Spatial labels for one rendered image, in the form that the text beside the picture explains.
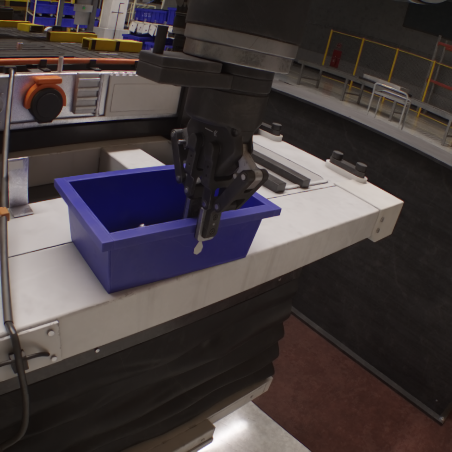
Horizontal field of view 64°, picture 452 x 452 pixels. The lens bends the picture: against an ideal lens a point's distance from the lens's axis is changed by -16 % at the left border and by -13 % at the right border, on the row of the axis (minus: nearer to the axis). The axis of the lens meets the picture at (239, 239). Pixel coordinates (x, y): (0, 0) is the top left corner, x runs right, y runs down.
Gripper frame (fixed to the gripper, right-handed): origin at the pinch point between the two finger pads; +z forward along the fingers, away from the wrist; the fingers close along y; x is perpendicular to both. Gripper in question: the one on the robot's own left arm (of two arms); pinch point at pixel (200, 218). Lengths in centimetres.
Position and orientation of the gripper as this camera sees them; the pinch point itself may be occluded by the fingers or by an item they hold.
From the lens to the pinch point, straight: 43.2
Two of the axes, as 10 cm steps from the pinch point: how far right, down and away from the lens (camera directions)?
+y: -6.4, -4.9, 5.9
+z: -2.2, 8.5, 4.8
